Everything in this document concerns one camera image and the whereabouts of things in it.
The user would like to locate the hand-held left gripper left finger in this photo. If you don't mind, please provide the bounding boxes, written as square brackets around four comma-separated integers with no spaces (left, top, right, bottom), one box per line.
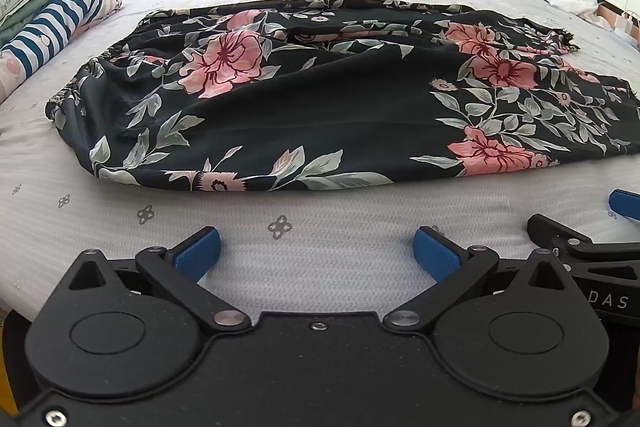
[67,227,252,336]

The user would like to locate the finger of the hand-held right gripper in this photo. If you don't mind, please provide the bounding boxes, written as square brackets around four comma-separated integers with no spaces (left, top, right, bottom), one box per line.
[606,189,640,224]
[527,213,640,262]

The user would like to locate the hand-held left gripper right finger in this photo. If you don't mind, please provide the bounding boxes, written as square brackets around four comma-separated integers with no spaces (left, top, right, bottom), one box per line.
[384,226,577,335]

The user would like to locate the black floral pants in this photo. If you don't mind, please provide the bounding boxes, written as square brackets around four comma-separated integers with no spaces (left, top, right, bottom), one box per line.
[45,0,640,194]

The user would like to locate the bed with grey patterned sheet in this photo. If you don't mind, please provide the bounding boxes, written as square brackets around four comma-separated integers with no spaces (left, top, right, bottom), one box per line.
[0,0,640,325]

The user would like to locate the white paper bag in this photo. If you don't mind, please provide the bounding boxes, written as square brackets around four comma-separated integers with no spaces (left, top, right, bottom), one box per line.
[611,9,640,42]

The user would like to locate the white crumpled cloth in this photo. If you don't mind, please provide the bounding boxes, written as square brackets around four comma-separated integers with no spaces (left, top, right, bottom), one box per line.
[544,0,599,16]

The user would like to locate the blue white striped blanket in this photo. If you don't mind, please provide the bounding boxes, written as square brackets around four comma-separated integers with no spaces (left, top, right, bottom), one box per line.
[0,0,123,104]

